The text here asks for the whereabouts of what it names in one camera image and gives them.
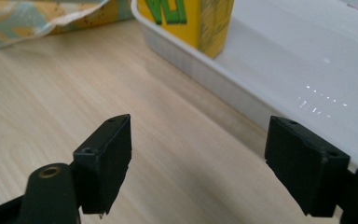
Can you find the white plastic tray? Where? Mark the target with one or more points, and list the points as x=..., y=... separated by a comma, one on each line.
x=292, y=62

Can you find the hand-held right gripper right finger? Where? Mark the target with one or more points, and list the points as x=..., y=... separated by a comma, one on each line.
x=304, y=168

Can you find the patterned yellow and teal bag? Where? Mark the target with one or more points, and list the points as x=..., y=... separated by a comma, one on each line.
x=28, y=21

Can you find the yellow box with green print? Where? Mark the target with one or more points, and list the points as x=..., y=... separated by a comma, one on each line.
x=195, y=21

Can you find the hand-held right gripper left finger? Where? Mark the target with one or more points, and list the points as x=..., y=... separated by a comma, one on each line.
x=104, y=168

